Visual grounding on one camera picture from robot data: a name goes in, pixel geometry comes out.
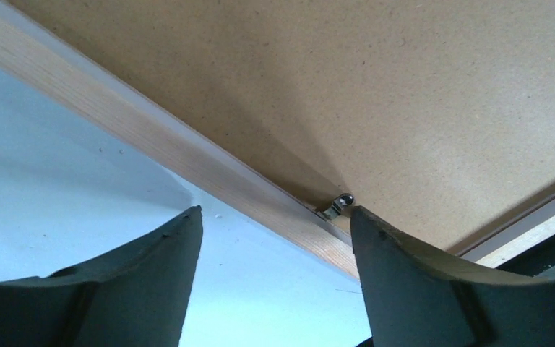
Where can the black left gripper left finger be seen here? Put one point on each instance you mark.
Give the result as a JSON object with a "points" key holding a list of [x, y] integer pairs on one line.
{"points": [[134, 295]]}

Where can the light wooden picture frame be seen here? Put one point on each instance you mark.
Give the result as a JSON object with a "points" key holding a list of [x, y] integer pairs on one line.
{"points": [[162, 143]]}

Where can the brown backing board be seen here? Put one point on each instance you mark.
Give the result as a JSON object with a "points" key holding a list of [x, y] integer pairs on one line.
{"points": [[354, 96]]}

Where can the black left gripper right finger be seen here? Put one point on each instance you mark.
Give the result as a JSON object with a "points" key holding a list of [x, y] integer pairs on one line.
{"points": [[416, 294]]}

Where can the metal turn clip near left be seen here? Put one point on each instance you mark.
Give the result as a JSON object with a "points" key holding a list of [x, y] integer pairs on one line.
{"points": [[337, 206]]}

